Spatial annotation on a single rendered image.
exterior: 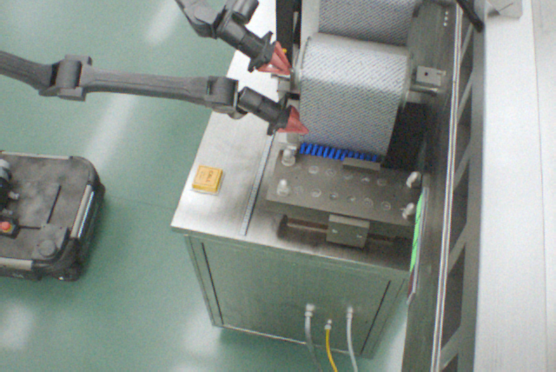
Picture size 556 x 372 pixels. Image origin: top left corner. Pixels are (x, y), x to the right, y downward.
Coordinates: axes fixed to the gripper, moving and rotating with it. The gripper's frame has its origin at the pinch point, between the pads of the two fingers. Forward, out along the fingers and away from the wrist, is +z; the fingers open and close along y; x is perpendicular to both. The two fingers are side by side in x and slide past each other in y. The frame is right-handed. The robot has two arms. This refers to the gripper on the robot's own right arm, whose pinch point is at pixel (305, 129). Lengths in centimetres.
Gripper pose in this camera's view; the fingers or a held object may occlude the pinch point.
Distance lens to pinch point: 151.5
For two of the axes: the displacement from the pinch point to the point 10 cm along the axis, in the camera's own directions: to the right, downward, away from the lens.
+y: -2.1, 8.1, -5.4
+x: 4.8, -4.0, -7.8
